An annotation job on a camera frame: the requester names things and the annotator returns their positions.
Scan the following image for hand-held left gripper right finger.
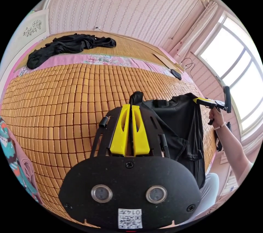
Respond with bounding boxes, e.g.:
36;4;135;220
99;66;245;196
131;105;150;157

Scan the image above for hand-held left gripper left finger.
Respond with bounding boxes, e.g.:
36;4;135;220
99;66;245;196
109;104;130;157

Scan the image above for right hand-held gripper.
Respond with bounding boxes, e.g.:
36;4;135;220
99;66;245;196
193;97;226;126

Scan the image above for black short sleeve shirt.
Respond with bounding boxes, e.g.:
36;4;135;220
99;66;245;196
129;91;206;189

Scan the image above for person's right forearm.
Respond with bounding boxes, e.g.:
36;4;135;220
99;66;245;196
213;122;253;185

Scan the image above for person's right hand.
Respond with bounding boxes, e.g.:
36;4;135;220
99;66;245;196
208;107;226;129

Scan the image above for small black oval object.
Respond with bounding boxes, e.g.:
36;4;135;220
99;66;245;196
170;69;182;81

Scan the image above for window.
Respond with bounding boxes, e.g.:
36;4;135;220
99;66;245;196
194;10;263;137

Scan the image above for flat brown cardboard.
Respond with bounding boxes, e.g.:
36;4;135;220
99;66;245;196
153;52;184;74

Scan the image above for bed with woven mat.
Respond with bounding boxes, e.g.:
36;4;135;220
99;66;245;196
0;30;219;228

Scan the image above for pink curtain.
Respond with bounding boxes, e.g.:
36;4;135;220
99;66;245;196
169;1;219;62

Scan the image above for person's body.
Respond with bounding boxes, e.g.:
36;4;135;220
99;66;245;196
199;172;220;218

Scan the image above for folded pink cloth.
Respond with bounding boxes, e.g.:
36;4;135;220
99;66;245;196
19;156;41;196

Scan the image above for teal patterned blanket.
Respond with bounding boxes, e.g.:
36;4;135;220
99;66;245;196
0;115;44;206

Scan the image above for pile of clothes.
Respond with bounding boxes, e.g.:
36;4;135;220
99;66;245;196
26;33;117;69

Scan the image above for black cable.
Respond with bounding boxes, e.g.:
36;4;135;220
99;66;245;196
181;57;198;78

